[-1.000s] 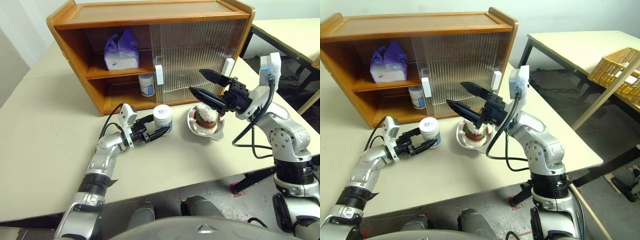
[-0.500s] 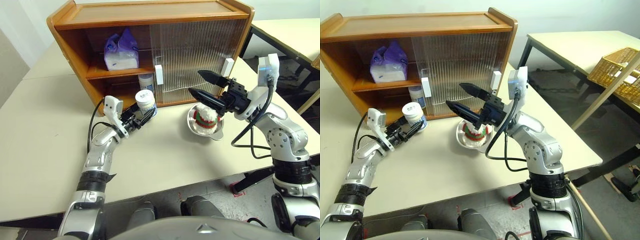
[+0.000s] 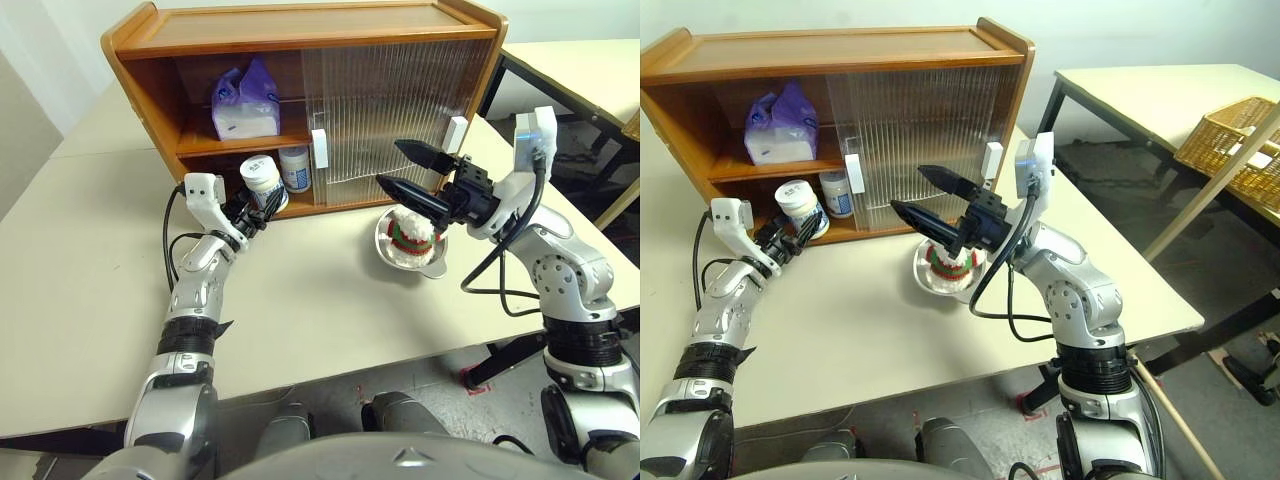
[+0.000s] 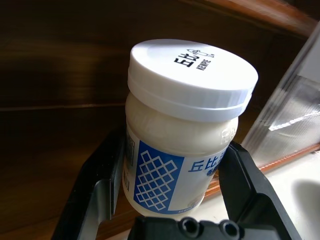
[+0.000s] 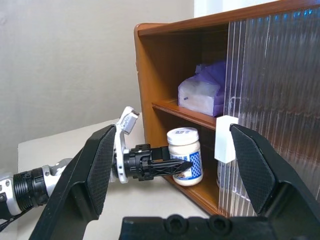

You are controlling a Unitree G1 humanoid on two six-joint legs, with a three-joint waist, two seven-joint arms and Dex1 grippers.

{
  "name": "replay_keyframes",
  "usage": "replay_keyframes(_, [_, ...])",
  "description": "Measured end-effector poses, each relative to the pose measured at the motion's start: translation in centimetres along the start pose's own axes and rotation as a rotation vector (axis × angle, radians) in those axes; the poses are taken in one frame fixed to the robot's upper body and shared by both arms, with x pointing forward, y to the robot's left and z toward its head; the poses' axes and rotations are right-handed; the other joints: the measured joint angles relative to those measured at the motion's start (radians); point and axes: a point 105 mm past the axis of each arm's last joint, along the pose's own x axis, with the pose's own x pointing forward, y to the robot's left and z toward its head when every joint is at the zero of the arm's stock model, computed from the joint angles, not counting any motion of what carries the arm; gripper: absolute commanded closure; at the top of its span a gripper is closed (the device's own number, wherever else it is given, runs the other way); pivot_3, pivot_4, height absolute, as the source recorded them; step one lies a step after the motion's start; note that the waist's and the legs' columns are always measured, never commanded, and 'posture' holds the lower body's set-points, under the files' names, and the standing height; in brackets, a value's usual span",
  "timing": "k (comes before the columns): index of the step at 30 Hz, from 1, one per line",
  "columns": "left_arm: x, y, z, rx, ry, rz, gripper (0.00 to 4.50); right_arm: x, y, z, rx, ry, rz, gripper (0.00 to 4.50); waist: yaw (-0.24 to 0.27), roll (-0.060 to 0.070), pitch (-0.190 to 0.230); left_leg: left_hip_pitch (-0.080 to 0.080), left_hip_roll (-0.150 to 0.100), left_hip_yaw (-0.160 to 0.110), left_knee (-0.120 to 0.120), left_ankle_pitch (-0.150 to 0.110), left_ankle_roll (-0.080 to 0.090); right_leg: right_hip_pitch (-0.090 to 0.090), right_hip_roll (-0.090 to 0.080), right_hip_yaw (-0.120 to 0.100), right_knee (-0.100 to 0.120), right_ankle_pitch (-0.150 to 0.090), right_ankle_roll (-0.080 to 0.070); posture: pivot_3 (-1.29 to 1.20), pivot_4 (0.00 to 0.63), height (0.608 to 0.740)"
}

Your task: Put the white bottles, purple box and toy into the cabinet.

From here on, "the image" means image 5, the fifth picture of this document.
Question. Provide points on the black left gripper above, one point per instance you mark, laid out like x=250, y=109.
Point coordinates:
x=137, y=160

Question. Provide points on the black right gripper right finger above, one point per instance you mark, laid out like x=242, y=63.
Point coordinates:
x=260, y=175

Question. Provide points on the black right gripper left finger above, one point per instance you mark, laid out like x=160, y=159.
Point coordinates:
x=82, y=180

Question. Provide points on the white jar blue label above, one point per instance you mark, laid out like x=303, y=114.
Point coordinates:
x=183, y=136

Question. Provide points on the purple tissue pack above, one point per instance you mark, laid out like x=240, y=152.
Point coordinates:
x=197, y=92

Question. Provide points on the brown wooden cabinet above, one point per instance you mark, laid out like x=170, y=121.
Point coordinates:
x=155, y=75

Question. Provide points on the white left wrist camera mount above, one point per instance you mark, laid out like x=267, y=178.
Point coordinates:
x=127, y=120

